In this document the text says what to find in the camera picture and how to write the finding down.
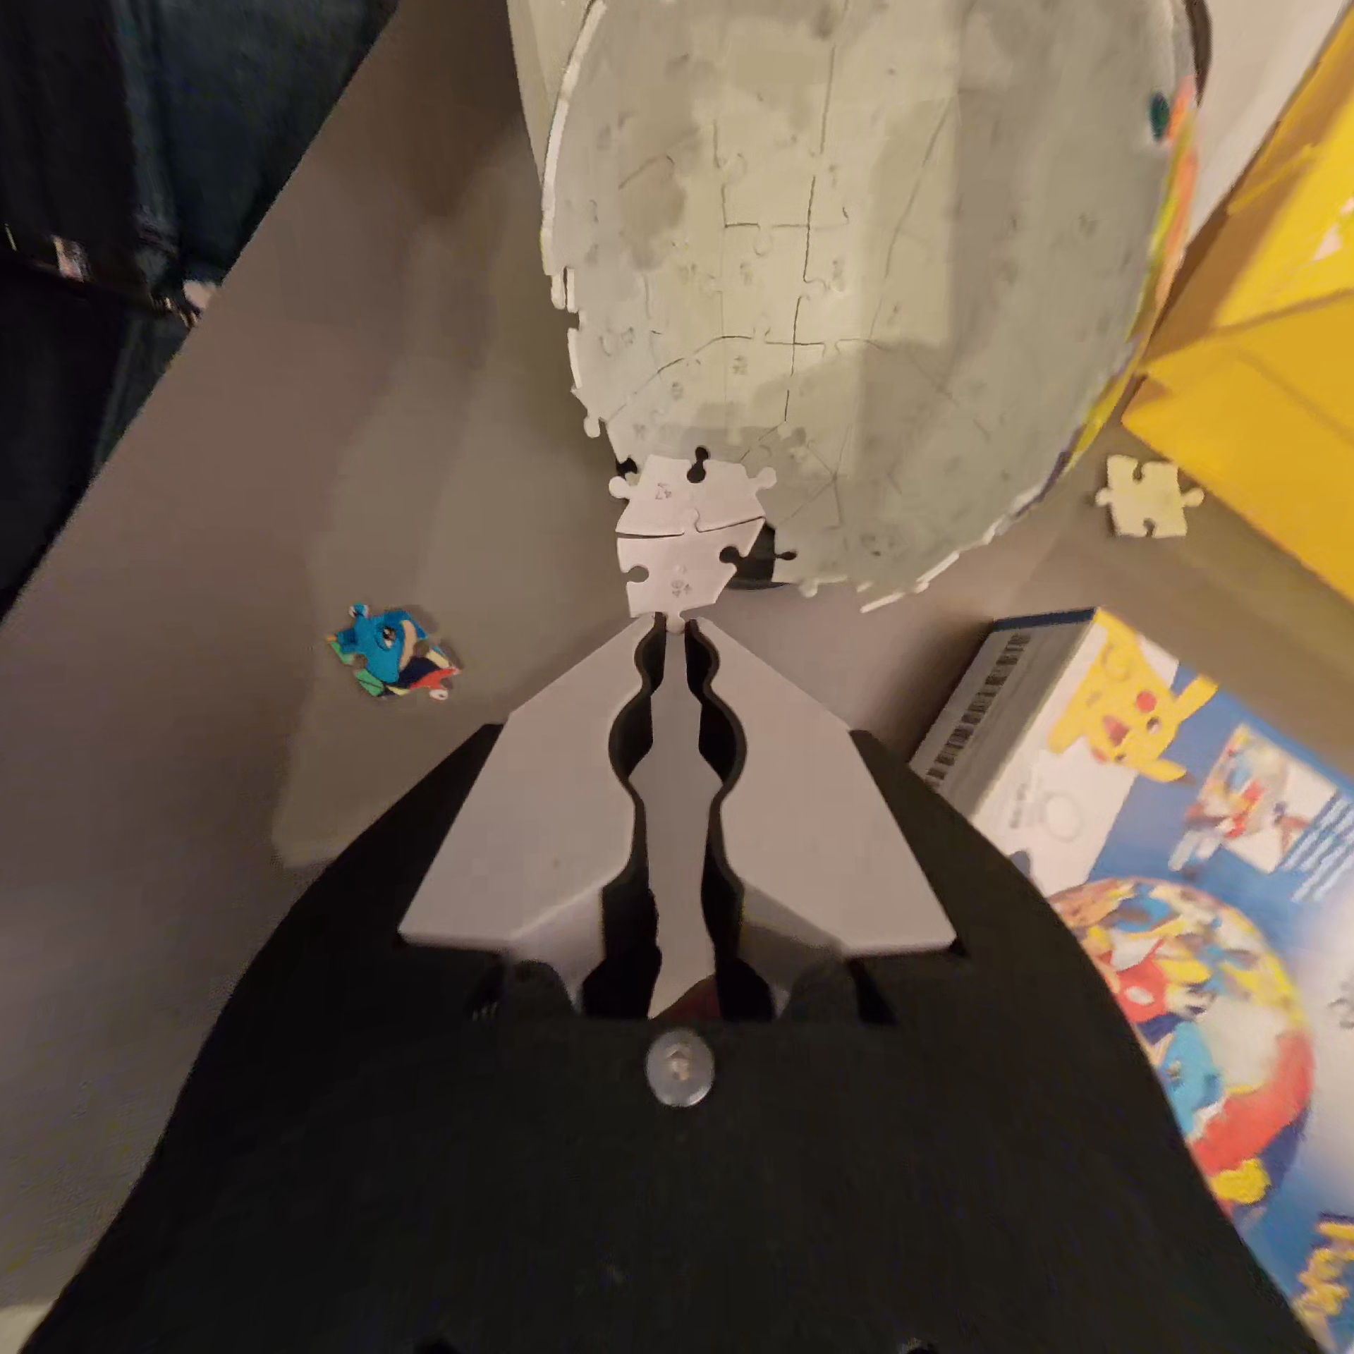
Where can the person's blue jeans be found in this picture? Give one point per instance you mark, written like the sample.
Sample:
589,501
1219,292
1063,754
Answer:
243,127

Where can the blue white puzzle box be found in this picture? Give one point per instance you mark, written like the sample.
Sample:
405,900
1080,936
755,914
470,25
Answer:
1164,845

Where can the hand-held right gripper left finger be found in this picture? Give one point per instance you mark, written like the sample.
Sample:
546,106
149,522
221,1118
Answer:
518,845

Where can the colourful puzzle ball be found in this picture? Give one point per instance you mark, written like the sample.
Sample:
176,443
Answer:
846,264

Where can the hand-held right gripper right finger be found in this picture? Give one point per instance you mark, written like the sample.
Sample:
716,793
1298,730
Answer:
836,845

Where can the white joined puzzle pieces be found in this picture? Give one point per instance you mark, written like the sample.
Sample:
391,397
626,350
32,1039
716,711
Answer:
678,507
387,644

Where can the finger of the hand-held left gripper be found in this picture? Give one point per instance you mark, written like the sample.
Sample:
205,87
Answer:
535,63

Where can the black round ball stand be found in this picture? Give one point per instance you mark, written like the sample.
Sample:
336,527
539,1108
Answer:
757,565

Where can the single white puzzle piece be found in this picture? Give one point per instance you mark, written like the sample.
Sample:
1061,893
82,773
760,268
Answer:
1149,496

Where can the yellow cardboard box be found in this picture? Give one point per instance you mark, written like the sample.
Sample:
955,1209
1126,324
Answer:
1271,369

